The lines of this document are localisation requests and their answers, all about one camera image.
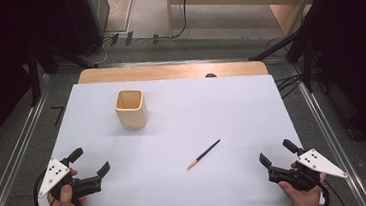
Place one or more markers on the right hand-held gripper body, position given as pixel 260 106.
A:
pixel 316 163

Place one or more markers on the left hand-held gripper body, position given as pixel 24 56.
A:
pixel 55 174

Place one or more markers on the dark pencil with gold end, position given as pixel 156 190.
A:
pixel 205 153

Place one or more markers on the beige square pen holder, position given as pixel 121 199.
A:
pixel 132 115

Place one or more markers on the person's right hand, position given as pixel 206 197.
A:
pixel 305 201

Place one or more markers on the black metal stand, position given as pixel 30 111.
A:
pixel 299 39
pixel 34 79

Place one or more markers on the white table sheet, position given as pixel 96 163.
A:
pixel 179 123

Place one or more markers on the wooden table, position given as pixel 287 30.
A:
pixel 168 71

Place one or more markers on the black cabinet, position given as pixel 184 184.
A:
pixel 86 17

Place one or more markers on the aluminium floor rail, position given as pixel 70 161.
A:
pixel 331 137
pixel 15 154

